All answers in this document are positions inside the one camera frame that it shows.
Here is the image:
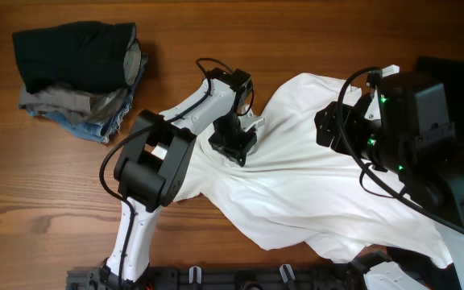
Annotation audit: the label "white t-shirt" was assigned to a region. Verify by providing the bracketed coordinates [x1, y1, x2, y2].
[177, 73, 464, 288]

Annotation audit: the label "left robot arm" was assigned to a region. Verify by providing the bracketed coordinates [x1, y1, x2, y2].
[99, 68, 261, 289]

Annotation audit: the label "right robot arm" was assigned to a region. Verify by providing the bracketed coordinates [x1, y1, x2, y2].
[314, 67, 464, 289]

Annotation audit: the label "folded blue denim shorts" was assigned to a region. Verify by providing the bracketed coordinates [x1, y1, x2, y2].
[19, 64, 145, 143]

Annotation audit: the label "black garment at right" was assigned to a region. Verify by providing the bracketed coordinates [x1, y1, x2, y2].
[415, 56, 464, 146]

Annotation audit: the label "folded grey garment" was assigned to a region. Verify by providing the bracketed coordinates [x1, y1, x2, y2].
[18, 39, 150, 126]

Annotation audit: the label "folded black garment on stack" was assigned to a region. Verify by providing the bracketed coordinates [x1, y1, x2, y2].
[12, 21, 141, 93]

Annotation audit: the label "right white rail clip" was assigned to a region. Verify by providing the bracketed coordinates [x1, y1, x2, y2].
[279, 263, 295, 284]

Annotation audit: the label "white rail clip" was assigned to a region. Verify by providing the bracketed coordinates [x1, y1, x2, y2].
[279, 263, 295, 284]
[188, 266, 202, 285]

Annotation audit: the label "left white rail clip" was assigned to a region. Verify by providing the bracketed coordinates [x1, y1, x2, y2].
[188, 266, 202, 285]

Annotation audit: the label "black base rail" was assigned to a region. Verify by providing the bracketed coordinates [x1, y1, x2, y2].
[65, 263, 362, 290]

